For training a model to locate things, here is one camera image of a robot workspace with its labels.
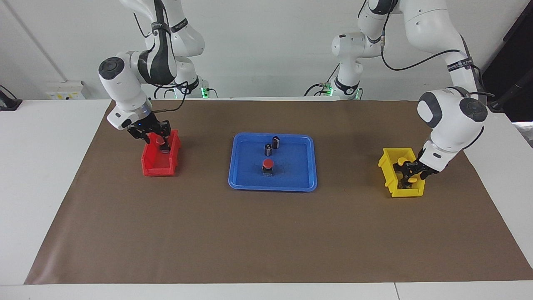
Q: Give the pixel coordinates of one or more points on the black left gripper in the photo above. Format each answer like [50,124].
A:
[424,171]

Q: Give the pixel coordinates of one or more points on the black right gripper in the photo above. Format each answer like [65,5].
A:
[142,127]

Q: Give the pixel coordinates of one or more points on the red push button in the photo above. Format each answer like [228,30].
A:
[160,141]
[268,163]

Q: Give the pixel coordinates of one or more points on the yellow push button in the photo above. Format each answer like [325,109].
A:
[403,161]
[411,180]

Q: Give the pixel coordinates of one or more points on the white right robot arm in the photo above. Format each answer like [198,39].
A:
[120,87]

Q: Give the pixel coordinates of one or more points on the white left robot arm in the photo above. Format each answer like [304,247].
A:
[454,121]

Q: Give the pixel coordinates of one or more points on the blue plastic tray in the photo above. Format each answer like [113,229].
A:
[291,175]

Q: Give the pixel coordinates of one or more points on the yellow plastic storage bin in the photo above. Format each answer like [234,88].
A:
[410,192]

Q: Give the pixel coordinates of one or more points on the red plastic storage bin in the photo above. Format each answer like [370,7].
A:
[160,171]

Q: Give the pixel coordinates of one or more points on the black cylindrical capacitor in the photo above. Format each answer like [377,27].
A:
[268,149]
[275,142]

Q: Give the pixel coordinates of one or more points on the brown paper table mat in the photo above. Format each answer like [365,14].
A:
[266,233]

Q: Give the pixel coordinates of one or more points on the black stand equipment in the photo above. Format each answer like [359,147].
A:
[516,62]

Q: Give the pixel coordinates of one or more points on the white wall power outlet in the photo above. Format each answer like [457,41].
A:
[64,89]

